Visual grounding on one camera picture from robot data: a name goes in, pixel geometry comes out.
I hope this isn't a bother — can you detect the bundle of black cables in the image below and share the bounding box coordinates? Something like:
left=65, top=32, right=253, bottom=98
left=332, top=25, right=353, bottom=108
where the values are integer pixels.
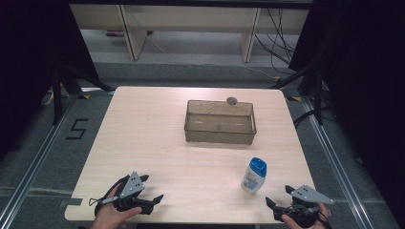
left=253, top=8, right=298, bottom=74

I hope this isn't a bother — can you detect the white bottle with blue cap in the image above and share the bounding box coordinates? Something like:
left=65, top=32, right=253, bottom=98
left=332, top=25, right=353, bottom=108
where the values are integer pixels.
left=240, top=156, right=267, bottom=195

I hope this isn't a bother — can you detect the person's right hand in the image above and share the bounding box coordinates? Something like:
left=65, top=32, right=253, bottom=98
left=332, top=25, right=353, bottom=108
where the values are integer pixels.
left=281, top=203, right=330, bottom=229

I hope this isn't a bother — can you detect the beige wooden desk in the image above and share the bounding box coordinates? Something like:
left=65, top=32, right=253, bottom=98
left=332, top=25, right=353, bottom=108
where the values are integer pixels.
left=69, top=3, right=310, bottom=64

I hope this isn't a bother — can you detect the metal floor rail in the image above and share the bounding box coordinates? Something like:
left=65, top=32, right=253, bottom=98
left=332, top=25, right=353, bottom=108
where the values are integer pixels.
left=300, top=96, right=375, bottom=229
left=0, top=92, right=80, bottom=229

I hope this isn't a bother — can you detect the clear brown plastic box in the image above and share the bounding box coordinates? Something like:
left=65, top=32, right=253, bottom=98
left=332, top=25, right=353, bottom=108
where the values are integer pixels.
left=183, top=99, right=258, bottom=146

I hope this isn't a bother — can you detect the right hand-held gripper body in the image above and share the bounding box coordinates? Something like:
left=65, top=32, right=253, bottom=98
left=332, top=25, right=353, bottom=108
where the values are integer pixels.
left=272, top=184, right=335, bottom=229

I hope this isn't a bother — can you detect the thick black floor cable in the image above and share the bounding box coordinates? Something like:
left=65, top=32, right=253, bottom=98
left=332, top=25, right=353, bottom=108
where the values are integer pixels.
left=292, top=109, right=317, bottom=129

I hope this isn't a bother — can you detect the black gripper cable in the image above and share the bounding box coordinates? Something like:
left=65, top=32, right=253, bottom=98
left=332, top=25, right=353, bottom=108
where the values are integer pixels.
left=318, top=208, right=332, bottom=229

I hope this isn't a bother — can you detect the black gripper cord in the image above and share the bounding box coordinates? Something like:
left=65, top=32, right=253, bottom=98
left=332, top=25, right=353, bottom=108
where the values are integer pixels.
left=88, top=197, right=105, bottom=208

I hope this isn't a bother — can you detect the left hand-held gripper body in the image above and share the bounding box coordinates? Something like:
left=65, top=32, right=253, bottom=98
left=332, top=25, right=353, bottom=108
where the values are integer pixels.
left=97, top=171, right=155, bottom=216

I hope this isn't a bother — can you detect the person's left hand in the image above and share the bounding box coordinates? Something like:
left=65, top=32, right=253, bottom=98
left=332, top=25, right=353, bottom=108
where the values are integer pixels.
left=91, top=182, right=143, bottom=229

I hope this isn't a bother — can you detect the black curtain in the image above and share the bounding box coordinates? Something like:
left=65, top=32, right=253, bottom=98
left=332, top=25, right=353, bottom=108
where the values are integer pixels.
left=0, top=0, right=99, bottom=161
left=288, top=0, right=405, bottom=223

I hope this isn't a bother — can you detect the black tripod stand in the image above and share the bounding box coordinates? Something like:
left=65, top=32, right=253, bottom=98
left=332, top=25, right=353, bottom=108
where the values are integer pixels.
left=51, top=61, right=114, bottom=126
left=269, top=58, right=328, bottom=126

